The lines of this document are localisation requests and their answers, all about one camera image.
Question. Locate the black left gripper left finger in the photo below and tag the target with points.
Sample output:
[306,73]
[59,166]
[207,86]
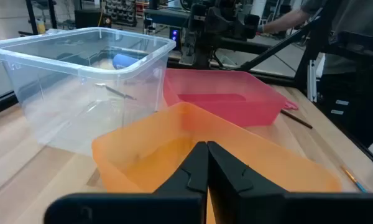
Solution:
[174,205]

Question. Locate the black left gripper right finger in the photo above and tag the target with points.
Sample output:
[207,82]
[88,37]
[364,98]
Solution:
[251,205]

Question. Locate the blue paint bottle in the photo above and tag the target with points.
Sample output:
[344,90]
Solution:
[122,61]

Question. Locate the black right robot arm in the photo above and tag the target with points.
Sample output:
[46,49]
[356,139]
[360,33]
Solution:
[202,53]

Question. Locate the control box with blue lights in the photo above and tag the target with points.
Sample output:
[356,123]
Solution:
[174,37]

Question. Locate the orange plastic bin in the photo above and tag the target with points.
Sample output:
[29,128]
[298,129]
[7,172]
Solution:
[161,149]

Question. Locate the blue topped table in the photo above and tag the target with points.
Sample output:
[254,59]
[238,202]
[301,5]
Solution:
[164,17]

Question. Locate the pink plastic bin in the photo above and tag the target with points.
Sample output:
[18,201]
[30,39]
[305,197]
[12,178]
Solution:
[236,87]

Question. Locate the black parts organizer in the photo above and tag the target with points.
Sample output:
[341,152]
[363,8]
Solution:
[121,12]

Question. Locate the silver aluminium profile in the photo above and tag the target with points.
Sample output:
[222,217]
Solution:
[312,81]

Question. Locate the clear plastic bin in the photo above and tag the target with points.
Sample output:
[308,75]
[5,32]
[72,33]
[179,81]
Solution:
[81,118]

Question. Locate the person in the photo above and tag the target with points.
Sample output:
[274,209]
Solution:
[354,18]

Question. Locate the black equipment case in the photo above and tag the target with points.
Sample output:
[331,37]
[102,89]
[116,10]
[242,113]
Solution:
[87,18]

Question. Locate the yellow bottle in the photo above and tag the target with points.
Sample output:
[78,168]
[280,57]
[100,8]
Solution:
[41,27]

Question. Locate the black metal stand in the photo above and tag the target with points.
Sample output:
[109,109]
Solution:
[31,15]

